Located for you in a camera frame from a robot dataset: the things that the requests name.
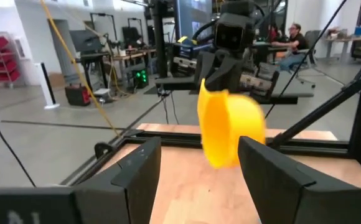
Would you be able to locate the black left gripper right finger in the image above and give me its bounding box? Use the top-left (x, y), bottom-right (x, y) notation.
top-left (238, 136), bottom-right (361, 224)

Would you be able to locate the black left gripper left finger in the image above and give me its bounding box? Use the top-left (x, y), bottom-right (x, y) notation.
top-left (0, 136), bottom-right (162, 224)

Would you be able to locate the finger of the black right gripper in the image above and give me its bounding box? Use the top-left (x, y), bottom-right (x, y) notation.
top-left (205, 55), bottom-right (246, 93)
top-left (196, 51), bottom-right (215, 88)

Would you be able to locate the yellow measuring cup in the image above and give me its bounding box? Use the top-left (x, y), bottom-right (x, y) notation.
top-left (197, 78), bottom-right (267, 170)

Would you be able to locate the person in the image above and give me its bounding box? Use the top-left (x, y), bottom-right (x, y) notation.
top-left (270, 23), bottom-right (309, 72)

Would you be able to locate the black device with green lights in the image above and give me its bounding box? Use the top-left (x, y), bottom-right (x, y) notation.
top-left (133, 68), bottom-right (149, 90)

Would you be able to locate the grey office chair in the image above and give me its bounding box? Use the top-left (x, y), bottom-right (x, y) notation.
top-left (295, 30), bottom-right (323, 90)

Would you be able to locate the red and black box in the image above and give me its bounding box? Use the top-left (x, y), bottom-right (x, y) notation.
top-left (64, 84), bottom-right (91, 106)

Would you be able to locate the black workshop desk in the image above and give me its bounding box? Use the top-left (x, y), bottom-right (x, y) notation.
top-left (74, 48), bottom-right (156, 93)

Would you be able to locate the white floor stand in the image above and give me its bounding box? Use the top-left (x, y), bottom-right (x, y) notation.
top-left (34, 62), bottom-right (60, 110)

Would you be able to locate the red bin rack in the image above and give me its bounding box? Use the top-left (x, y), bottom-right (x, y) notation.
top-left (0, 32), bottom-right (21, 90)

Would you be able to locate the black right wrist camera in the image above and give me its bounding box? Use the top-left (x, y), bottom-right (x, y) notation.
top-left (214, 12), bottom-right (256, 52)

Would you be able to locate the black cable clip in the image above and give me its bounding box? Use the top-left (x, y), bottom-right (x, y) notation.
top-left (93, 142), bottom-right (113, 159)

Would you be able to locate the thin black cable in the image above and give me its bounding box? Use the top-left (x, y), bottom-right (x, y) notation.
top-left (264, 0), bottom-right (348, 119)
top-left (0, 101), bottom-right (37, 187)

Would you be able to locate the black aluminium table frame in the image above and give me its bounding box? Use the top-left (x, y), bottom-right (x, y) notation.
top-left (60, 15), bottom-right (361, 187)

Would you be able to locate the yellow hanging cable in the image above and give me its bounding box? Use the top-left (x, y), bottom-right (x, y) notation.
top-left (40, 0), bottom-right (121, 137)

